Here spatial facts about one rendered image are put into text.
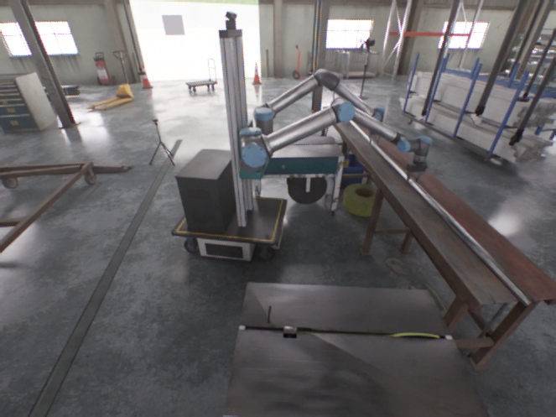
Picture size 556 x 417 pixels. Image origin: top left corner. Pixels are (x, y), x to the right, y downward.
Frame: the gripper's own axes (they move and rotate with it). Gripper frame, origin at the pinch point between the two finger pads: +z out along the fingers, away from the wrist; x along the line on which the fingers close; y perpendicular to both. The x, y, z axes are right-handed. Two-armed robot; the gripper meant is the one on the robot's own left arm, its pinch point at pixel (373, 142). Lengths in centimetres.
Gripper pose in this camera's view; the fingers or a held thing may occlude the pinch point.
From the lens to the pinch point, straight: 293.8
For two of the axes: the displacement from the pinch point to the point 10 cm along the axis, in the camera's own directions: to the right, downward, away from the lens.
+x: 10.0, -0.4, 0.6
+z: 0.0, 8.2, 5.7
